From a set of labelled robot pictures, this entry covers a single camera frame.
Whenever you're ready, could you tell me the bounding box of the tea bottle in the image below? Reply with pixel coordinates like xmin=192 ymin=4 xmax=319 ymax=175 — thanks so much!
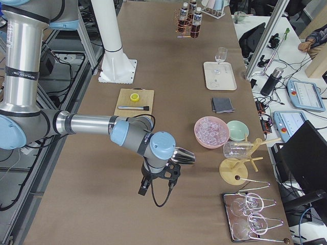
xmin=190 ymin=7 xmax=202 ymax=38
xmin=177 ymin=2 xmax=188 ymax=33
xmin=189 ymin=0 xmax=197 ymax=14

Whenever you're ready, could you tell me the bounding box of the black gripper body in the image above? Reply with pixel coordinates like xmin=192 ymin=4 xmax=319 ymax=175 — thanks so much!
xmin=141 ymin=157 xmax=152 ymax=195

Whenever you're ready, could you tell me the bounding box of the teach pendant near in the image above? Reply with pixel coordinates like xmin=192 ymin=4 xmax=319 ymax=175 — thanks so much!
xmin=273 ymin=111 xmax=307 ymax=142

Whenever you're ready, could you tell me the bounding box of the copper wire bottle basket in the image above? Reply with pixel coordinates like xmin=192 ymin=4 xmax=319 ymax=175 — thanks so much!
xmin=175 ymin=9 xmax=194 ymax=38

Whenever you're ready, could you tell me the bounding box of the hanging wine glass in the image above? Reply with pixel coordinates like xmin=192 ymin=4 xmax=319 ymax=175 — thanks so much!
xmin=231 ymin=213 xmax=284 ymax=242
xmin=230 ymin=193 xmax=276 ymax=216

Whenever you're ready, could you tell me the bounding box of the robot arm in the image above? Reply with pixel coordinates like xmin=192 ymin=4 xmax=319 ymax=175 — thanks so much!
xmin=1 ymin=1 xmax=180 ymax=195

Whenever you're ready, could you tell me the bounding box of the pink bowl with ice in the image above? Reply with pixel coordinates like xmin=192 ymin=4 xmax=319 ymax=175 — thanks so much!
xmin=194 ymin=116 xmax=230 ymax=149

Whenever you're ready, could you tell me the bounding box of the hanging wine glass lower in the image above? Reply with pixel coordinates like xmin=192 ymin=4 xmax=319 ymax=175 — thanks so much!
xmin=231 ymin=213 xmax=284 ymax=242

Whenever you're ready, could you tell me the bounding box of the steel ice scoop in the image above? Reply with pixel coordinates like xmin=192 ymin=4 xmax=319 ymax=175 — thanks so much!
xmin=171 ymin=147 xmax=196 ymax=164

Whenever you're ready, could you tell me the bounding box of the steel muddler black tip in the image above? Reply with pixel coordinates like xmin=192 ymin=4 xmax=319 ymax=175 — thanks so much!
xmin=117 ymin=106 xmax=150 ymax=111

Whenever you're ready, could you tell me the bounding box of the aluminium frame post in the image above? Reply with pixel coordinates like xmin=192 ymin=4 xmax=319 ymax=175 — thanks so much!
xmin=244 ymin=0 xmax=289 ymax=80

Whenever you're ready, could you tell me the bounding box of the hanging wine glass upper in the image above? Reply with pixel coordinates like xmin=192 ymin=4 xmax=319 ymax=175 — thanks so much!
xmin=230 ymin=193 xmax=276 ymax=216

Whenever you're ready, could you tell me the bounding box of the bamboo cutting board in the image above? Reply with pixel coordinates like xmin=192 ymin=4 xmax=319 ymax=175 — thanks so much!
xmin=113 ymin=88 xmax=154 ymax=117

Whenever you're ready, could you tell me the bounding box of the black glass rack tray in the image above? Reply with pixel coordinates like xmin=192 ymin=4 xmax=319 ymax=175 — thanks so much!
xmin=222 ymin=192 xmax=247 ymax=242

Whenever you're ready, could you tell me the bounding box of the grey folded cloth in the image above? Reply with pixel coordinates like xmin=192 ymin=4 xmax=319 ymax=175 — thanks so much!
xmin=212 ymin=97 xmax=235 ymax=113

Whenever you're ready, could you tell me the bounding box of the white rabbit tray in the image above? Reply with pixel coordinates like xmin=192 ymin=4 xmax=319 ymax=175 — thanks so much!
xmin=203 ymin=62 xmax=237 ymax=91

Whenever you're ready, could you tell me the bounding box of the wooden cup tree stand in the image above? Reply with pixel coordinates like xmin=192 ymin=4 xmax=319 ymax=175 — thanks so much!
xmin=219 ymin=137 xmax=281 ymax=185

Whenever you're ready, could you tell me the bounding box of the teach pendant far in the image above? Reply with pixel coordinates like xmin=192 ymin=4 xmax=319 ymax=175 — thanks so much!
xmin=287 ymin=80 xmax=325 ymax=112

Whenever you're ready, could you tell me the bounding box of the black thermos bottle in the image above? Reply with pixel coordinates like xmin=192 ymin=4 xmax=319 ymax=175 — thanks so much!
xmin=260 ymin=67 xmax=284 ymax=96

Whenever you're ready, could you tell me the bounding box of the green bowl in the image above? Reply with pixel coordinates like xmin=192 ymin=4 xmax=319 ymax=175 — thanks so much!
xmin=227 ymin=120 xmax=249 ymax=141

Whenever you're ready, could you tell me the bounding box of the half lemon slice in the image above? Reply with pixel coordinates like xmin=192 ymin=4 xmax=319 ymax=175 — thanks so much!
xmin=130 ymin=93 xmax=140 ymax=102

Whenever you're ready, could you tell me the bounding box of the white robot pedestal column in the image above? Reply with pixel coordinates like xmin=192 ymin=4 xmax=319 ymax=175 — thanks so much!
xmin=91 ymin=0 xmax=137 ymax=84

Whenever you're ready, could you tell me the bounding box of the glass jar on stand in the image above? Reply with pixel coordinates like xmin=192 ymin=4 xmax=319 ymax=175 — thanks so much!
xmin=223 ymin=141 xmax=253 ymax=159

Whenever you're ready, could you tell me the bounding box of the wine glass on tray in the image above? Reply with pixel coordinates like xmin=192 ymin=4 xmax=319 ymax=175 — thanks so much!
xmin=214 ymin=47 xmax=228 ymax=75

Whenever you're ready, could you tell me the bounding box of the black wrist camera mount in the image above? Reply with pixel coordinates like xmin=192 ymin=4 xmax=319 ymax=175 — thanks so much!
xmin=152 ymin=162 xmax=181 ymax=190

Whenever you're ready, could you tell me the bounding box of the teach pendant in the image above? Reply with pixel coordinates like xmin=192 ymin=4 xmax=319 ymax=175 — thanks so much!
xmin=273 ymin=111 xmax=307 ymax=142
xmin=287 ymin=80 xmax=325 ymax=112

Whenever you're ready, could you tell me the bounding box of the black monitor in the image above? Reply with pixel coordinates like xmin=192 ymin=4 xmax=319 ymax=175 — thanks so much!
xmin=279 ymin=120 xmax=326 ymax=219

